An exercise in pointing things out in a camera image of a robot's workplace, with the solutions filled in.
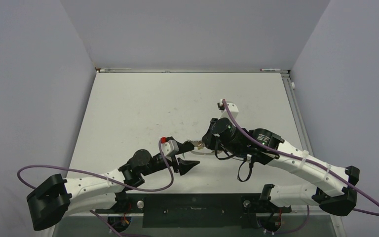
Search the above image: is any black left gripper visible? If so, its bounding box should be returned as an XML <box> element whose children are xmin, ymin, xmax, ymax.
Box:
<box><xmin>141</xmin><ymin>142</ymin><xmax>199</xmax><ymax>176</ymax></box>

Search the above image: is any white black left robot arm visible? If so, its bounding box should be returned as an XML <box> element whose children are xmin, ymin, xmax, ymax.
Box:
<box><xmin>27</xmin><ymin>137</ymin><xmax>200</xmax><ymax>231</ymax></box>

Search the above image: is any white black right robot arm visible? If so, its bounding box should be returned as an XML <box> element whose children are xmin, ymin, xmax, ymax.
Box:
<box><xmin>201</xmin><ymin>118</ymin><xmax>360</xmax><ymax>216</ymax></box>

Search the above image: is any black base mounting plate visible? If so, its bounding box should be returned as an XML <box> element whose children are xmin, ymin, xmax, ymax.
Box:
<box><xmin>97</xmin><ymin>193</ymin><xmax>292</xmax><ymax>229</ymax></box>

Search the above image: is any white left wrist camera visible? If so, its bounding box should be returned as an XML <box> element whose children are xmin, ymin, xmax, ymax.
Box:
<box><xmin>160</xmin><ymin>137</ymin><xmax>179</xmax><ymax>158</ymax></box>

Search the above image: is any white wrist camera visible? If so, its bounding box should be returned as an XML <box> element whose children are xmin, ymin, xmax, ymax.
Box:
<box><xmin>160</xmin><ymin>137</ymin><xmax>179</xmax><ymax>158</ymax></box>
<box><xmin>217</xmin><ymin>99</ymin><xmax>239</xmax><ymax>121</ymax></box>

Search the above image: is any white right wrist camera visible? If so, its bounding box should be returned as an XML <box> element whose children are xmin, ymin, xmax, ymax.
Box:
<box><xmin>217</xmin><ymin>99</ymin><xmax>239</xmax><ymax>121</ymax></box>

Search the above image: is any aluminium frame rail right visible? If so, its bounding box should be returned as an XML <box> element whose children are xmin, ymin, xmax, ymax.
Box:
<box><xmin>281</xmin><ymin>73</ymin><xmax>314</xmax><ymax>156</ymax></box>

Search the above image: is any aluminium frame rail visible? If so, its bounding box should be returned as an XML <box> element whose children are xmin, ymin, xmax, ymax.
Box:
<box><xmin>95</xmin><ymin>68</ymin><xmax>290</xmax><ymax>74</ymax></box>
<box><xmin>281</xmin><ymin>73</ymin><xmax>314</xmax><ymax>156</ymax></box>
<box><xmin>63</xmin><ymin>206</ymin><xmax>330</xmax><ymax>218</ymax></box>

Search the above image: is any aluminium frame rail back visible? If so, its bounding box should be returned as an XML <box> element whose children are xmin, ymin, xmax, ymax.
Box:
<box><xmin>95</xmin><ymin>68</ymin><xmax>290</xmax><ymax>74</ymax></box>

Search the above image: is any aluminium frame rail front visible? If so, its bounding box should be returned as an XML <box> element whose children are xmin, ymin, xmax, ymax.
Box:
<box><xmin>63</xmin><ymin>206</ymin><xmax>330</xmax><ymax>218</ymax></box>

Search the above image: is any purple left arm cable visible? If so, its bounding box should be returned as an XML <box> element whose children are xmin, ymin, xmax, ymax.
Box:
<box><xmin>17</xmin><ymin>140</ymin><xmax>174</xmax><ymax>193</ymax></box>

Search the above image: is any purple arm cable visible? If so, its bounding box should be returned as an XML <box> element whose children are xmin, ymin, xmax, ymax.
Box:
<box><xmin>17</xmin><ymin>140</ymin><xmax>174</xmax><ymax>193</ymax></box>
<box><xmin>221</xmin><ymin>99</ymin><xmax>379</xmax><ymax>218</ymax></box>

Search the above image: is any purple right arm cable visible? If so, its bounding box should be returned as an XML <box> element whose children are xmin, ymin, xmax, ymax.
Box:
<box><xmin>221</xmin><ymin>99</ymin><xmax>379</xmax><ymax>218</ymax></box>

